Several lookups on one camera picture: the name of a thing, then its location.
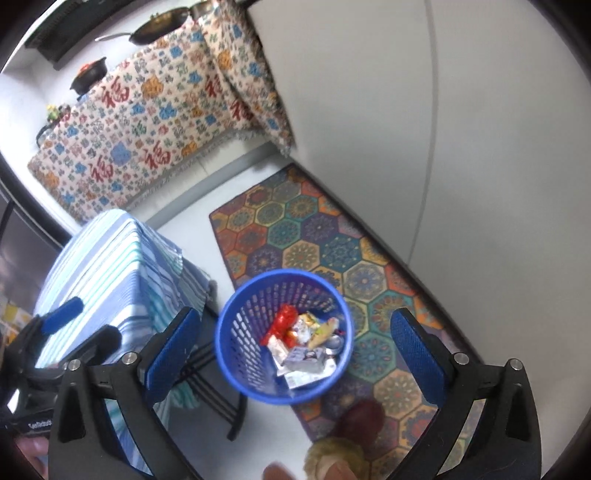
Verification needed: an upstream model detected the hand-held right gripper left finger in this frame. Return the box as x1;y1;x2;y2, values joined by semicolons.
48;307;204;480

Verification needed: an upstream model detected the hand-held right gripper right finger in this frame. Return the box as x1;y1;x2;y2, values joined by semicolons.
390;308;543;480

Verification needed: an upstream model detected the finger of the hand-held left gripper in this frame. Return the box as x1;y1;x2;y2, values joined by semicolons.
18;296;85;354
28;324;123;376

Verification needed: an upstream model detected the blue plastic basket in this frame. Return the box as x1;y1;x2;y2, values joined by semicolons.
215;270;355;406

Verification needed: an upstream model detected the yellow green snack packet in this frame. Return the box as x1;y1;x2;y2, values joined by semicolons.
308;318;341;349

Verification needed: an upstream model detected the white cartoon print box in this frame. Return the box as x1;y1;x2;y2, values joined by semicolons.
277;346;328;377

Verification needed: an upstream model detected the silver wrapper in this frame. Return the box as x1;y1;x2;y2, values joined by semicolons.
288;313;319;344

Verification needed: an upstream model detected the person's left hand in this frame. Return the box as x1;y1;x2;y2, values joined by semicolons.
16;434;51;480

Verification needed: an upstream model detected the yellow cardboard box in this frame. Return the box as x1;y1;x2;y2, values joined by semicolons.
2;302;33;337

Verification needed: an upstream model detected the blue striped tablecloth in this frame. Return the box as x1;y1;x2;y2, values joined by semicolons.
33;209;214;476

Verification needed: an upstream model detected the dark red slipper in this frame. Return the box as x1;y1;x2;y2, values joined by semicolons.
335;401;386;450

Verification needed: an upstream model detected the colourful hexagon floor mat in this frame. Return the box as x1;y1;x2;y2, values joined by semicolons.
209;164;490;480

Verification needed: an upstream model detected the printed patterned cloth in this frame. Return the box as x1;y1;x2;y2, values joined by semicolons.
198;0;296;158
27;18;259;222

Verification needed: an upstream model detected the black clay pot red lid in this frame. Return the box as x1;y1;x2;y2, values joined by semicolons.
69;58;109;97

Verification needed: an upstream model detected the black range hood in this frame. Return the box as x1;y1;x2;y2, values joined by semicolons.
23;0;107;70

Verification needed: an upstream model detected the black wok with lid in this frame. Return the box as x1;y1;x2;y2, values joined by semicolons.
95;6;191;46

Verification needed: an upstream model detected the black table frame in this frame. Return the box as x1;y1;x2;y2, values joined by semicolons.
178;281;250;441

